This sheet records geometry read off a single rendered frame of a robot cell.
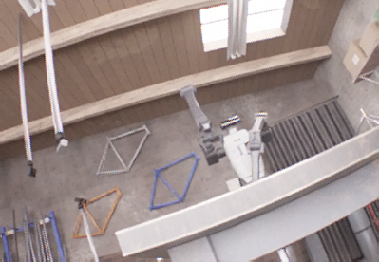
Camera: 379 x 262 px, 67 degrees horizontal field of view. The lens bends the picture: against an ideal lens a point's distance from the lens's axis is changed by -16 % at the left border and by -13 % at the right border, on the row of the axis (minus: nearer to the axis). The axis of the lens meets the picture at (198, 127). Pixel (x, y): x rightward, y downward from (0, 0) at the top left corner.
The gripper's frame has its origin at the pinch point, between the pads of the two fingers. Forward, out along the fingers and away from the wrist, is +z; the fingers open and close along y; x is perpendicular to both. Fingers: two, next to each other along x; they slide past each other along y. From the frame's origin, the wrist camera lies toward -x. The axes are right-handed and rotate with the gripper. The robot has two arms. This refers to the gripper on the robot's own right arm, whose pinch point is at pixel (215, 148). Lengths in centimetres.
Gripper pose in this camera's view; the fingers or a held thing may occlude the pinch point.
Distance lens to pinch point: 187.5
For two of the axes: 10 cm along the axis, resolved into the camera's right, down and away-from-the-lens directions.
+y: 9.3, -3.6, 0.5
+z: 2.5, 5.5, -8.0
